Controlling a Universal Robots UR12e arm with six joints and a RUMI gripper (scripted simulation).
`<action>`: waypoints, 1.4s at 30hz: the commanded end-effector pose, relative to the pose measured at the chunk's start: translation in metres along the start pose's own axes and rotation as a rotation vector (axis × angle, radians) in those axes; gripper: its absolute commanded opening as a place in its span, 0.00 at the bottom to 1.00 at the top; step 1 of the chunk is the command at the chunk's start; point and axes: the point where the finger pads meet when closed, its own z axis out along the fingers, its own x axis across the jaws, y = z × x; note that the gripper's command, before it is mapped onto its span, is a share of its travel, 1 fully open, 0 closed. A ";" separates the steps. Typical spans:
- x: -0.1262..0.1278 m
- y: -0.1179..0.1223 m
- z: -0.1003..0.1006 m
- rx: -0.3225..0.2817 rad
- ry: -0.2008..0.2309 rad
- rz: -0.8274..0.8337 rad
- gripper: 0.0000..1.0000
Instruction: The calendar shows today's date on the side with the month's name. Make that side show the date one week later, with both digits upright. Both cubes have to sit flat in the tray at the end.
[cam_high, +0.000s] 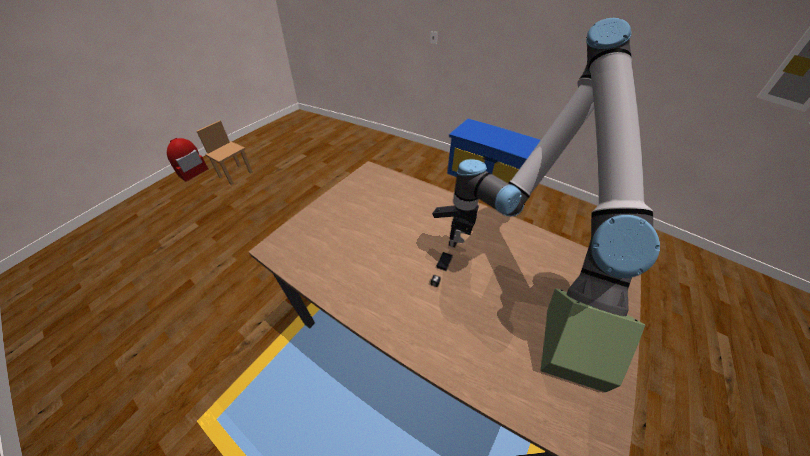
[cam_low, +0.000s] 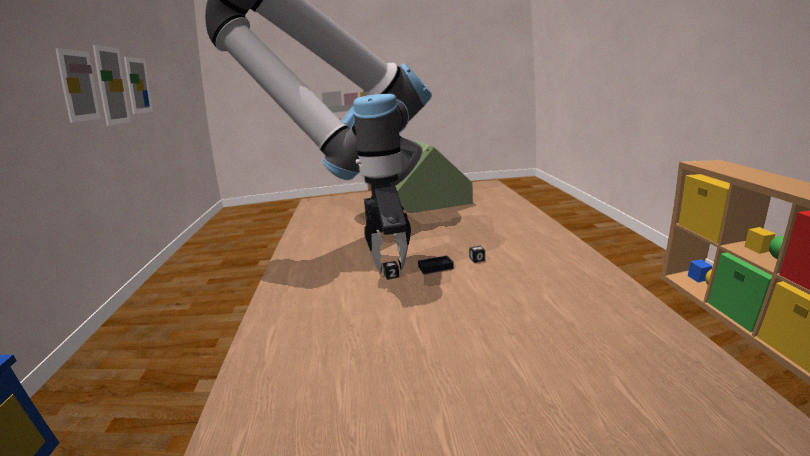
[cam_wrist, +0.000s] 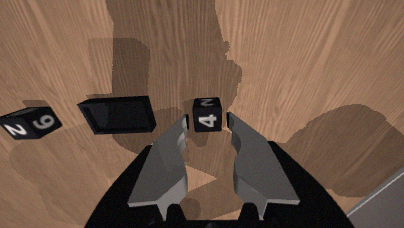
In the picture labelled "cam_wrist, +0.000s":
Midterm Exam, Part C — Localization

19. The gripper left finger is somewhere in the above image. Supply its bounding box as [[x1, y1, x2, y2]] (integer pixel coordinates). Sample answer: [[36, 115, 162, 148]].
[[84, 114, 189, 228]]

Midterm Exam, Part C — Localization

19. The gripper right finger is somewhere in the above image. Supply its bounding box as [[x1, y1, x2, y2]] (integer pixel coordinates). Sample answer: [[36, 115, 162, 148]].
[[226, 112, 355, 228]]

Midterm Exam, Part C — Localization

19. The black cube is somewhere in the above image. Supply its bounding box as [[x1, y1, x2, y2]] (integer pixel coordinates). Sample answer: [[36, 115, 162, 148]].
[[192, 97, 222, 132], [0, 107, 62, 140]]

